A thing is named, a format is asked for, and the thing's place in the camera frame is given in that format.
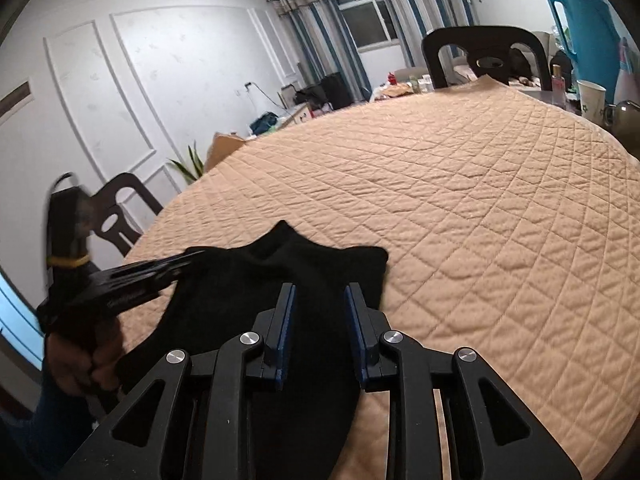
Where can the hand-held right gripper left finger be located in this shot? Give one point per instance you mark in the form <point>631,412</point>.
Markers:
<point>285,340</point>

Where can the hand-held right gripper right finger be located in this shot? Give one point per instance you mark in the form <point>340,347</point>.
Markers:
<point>356,340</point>

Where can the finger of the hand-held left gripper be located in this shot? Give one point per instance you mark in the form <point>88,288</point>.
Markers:
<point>165,279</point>
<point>160,266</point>

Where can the black pants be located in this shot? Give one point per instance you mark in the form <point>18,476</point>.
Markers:
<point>225,285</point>

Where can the person's left forearm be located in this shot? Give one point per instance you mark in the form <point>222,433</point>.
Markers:
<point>50,425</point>

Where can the person's left hand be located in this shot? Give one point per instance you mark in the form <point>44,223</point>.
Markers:
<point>105,367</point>

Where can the dark wooden chair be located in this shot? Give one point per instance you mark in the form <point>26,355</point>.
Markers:
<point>480,35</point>
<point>131,182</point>

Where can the green potted plant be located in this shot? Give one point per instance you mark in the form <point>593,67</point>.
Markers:
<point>192,167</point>

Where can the blue bag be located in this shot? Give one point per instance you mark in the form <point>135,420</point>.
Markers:
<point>264,124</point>

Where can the peach quilted blanket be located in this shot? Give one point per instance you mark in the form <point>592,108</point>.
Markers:
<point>475,210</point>

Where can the black bag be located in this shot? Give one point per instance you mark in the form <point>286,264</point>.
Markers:
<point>325,90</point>

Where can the beige sofa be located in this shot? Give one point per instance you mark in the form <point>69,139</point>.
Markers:
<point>407,74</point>

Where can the striped curtain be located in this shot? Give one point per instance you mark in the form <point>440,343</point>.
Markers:
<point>320,40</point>
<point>430,0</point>

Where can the window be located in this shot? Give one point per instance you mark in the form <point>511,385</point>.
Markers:
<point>367,20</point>

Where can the pink bottle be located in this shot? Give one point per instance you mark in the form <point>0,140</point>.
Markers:
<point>557,80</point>

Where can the white paper cup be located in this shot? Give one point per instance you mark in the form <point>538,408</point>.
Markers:
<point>591,100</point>

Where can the glass kettle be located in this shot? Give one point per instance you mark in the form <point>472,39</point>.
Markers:
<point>625,120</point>

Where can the blue plastic pitcher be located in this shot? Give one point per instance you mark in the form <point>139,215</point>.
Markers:
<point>585,25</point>

